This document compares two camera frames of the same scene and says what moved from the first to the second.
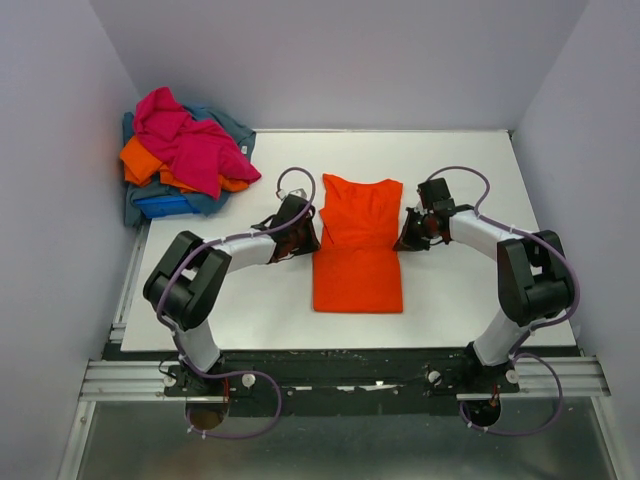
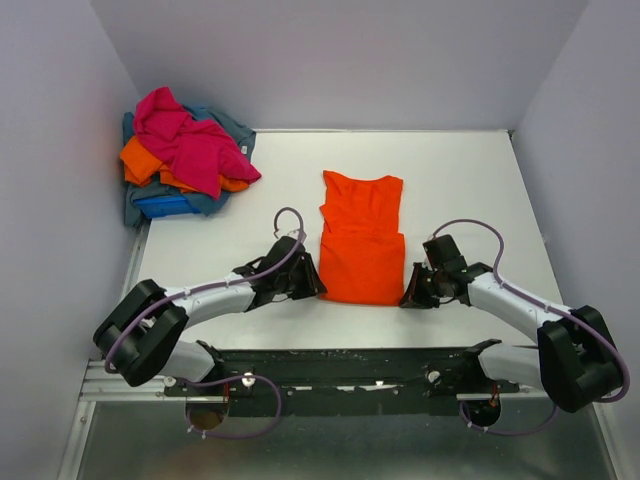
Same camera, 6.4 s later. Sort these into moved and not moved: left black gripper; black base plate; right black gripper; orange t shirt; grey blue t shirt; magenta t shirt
Moved: right black gripper; orange t shirt; left black gripper
Not moved: grey blue t shirt; magenta t shirt; black base plate
